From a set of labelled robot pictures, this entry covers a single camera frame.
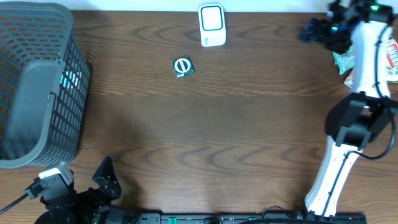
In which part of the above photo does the teal wet wipes pack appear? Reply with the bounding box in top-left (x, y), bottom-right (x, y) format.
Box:
top-left (333, 46), bottom-right (354, 75)

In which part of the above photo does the small orange snack packet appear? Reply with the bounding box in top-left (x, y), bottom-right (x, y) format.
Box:
top-left (343, 70), bottom-right (354, 88)

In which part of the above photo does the green round-label ointment box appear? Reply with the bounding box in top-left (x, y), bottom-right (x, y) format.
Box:
top-left (172, 55), bottom-right (195, 78)

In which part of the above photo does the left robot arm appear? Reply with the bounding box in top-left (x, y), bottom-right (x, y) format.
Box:
top-left (36, 156), bottom-right (136, 224)

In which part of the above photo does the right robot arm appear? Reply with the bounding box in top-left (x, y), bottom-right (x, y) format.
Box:
top-left (300, 1), bottom-right (397, 222)

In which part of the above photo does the white barcode scanner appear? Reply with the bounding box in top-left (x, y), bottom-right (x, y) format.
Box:
top-left (198, 3), bottom-right (226, 47)

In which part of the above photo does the grey plastic mesh basket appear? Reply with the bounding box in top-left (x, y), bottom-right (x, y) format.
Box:
top-left (1, 1), bottom-right (91, 169)

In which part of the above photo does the left black cable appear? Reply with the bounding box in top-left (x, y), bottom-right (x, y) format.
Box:
top-left (0, 192), bottom-right (30, 216)

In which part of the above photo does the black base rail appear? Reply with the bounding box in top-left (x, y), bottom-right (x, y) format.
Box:
top-left (131, 211), bottom-right (368, 224)

